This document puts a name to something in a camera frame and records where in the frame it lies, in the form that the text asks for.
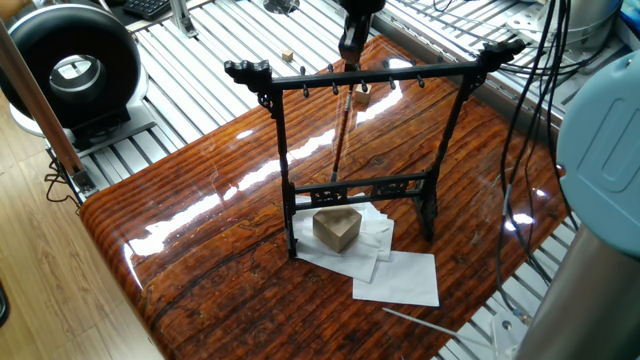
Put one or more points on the large wooden block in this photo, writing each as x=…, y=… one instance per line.
x=336, y=228

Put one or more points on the black round duct fan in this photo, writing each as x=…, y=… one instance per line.
x=30, y=50

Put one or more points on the white paper sheet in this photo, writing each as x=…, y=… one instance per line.
x=380, y=232
x=400, y=280
x=305, y=245

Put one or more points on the small wooden cube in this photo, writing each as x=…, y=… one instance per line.
x=362, y=97

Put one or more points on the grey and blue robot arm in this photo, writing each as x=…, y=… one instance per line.
x=600, y=200

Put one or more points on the thin calligraphy brush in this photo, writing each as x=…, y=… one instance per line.
x=340, y=130

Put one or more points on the black keyboard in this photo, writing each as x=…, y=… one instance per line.
x=150, y=8

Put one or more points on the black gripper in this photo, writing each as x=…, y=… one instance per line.
x=358, y=10

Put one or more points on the tiny yellow cube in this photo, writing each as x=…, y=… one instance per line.
x=287, y=53

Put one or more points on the black metal pen rack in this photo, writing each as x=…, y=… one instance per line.
x=355, y=188

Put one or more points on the grey robot base column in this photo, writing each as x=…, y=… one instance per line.
x=585, y=15

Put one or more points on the brown wooden pole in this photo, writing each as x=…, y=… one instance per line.
x=40, y=100

